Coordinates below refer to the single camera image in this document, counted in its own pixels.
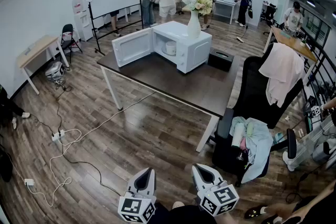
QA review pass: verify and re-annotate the black office chair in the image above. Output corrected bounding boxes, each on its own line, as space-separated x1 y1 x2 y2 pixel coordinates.
212 43 305 188
260 3 277 35

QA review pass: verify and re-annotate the black folding chair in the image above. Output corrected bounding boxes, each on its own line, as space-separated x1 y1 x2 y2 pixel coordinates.
56 24 83 64

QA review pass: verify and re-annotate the black metal railing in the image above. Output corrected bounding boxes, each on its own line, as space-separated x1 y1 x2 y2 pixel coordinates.
290 0 336 124

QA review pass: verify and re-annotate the grey spare gripper device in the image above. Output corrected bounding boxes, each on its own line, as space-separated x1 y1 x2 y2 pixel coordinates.
44 61 66 85

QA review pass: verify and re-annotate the black tissue box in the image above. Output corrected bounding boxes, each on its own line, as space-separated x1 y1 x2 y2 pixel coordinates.
207 47 235 72

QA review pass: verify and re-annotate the pink cloth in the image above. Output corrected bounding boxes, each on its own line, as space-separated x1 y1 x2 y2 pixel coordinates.
258 42 306 108

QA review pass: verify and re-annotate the light wooden desk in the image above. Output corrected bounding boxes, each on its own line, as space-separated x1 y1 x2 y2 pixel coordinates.
17 35 70 95

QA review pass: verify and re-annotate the white plastic bag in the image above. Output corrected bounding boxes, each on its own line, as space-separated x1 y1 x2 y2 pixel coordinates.
62 31 80 49

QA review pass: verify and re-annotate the pastel artificial flower bouquet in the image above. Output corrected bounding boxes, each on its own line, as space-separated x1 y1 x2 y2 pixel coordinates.
181 0 214 17

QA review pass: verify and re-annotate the person's black clothing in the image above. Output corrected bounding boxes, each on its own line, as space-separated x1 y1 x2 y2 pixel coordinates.
153 201 218 224

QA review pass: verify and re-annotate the white microwave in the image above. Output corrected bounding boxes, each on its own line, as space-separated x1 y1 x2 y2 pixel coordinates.
111 20 213 74

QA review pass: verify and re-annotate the white power strip with cables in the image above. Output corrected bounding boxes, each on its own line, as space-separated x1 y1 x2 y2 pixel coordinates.
26 128 82 208

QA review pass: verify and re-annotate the light blue clothes pile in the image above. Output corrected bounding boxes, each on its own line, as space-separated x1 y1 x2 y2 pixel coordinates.
229 116 274 184

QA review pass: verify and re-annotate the dark wooden table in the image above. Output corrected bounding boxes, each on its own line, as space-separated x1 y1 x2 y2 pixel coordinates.
96 48 241 153

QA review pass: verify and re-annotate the black cable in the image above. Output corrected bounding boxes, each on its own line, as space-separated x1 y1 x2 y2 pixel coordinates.
54 85 123 197

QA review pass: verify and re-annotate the white vase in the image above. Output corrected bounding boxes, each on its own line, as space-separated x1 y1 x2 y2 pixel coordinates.
186 9 202 39

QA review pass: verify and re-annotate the white table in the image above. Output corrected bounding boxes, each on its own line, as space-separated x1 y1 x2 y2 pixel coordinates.
213 0 237 25

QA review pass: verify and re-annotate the long wooden desk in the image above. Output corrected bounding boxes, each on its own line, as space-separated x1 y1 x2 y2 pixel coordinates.
263 26 319 79

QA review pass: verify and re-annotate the white water jug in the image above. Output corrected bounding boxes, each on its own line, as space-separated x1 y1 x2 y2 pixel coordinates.
71 0 85 15

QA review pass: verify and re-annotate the white ceramic mug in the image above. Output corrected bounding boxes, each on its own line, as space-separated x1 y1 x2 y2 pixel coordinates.
165 41 177 56

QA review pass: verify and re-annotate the white water dispenser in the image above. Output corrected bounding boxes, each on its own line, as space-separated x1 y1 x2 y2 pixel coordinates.
73 11 94 42

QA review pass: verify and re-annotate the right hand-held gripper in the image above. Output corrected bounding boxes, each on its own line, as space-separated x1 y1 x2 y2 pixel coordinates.
192 164 240 217

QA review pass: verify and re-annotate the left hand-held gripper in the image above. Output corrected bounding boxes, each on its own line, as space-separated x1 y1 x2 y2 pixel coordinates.
118 167 158 224

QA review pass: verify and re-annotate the white cable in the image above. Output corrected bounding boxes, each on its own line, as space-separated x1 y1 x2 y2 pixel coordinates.
62 90 158 146

